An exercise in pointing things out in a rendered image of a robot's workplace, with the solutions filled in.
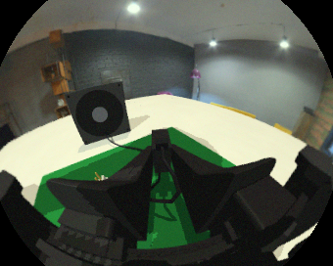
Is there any green circuit board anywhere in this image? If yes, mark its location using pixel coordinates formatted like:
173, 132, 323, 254
33, 127, 236, 250

